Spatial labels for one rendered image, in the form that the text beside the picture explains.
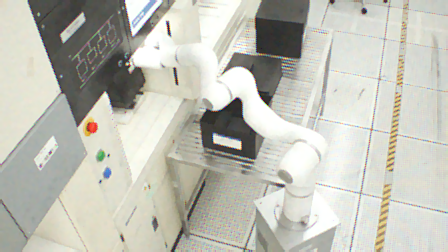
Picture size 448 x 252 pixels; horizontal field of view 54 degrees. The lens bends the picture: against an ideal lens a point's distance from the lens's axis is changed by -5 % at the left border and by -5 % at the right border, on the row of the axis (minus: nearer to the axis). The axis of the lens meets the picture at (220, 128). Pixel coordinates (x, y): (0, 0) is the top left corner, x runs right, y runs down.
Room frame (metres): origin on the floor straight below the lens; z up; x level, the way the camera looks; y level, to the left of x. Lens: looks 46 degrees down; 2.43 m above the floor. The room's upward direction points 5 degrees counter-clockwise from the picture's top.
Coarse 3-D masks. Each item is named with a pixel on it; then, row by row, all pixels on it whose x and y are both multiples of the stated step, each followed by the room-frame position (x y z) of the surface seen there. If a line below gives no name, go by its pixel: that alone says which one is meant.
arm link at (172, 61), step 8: (152, 40) 1.67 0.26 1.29; (160, 40) 1.61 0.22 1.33; (168, 40) 1.62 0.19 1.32; (160, 48) 1.57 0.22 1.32; (168, 48) 1.54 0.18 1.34; (176, 48) 1.49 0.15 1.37; (160, 56) 1.54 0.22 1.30; (168, 56) 1.50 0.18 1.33; (176, 56) 1.46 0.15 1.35; (168, 64) 1.50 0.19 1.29; (176, 64) 1.46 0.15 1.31
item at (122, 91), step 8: (120, 72) 1.65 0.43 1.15; (128, 72) 1.70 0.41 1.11; (136, 72) 1.74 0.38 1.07; (120, 80) 1.63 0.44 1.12; (128, 80) 1.67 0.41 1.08; (136, 80) 1.72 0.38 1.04; (144, 80) 1.77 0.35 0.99; (112, 88) 1.60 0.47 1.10; (120, 88) 1.61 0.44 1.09; (128, 88) 1.65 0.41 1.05; (136, 88) 1.70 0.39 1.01; (112, 96) 1.61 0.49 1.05; (120, 96) 1.59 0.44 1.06; (128, 96) 1.63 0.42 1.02; (112, 104) 1.61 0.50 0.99; (120, 104) 1.59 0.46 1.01; (128, 104) 1.61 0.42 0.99
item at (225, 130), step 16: (208, 112) 1.61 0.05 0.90; (224, 112) 1.73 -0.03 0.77; (240, 112) 1.71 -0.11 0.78; (208, 128) 1.49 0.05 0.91; (224, 128) 1.46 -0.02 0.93; (240, 128) 1.61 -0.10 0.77; (208, 144) 1.49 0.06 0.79; (224, 144) 1.46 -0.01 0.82; (240, 144) 1.43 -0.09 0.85; (256, 144) 1.41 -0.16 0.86
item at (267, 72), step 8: (232, 56) 2.08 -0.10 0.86; (240, 56) 2.08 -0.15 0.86; (248, 56) 2.07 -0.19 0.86; (256, 56) 2.07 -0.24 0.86; (232, 64) 2.01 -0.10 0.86; (240, 64) 2.00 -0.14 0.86; (248, 64) 2.00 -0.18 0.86; (256, 64) 1.99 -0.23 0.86; (264, 64) 1.99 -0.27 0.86; (272, 64) 1.98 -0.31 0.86; (280, 64) 1.98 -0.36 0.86; (224, 72) 1.94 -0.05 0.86; (256, 72) 1.92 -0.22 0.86; (264, 72) 1.92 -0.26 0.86; (272, 72) 1.92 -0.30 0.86; (280, 72) 1.98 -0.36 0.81; (256, 80) 1.86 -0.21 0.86; (264, 80) 1.85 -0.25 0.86; (272, 80) 1.85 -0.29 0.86; (264, 88) 1.79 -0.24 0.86; (272, 88) 1.83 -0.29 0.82; (272, 96) 1.83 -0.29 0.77
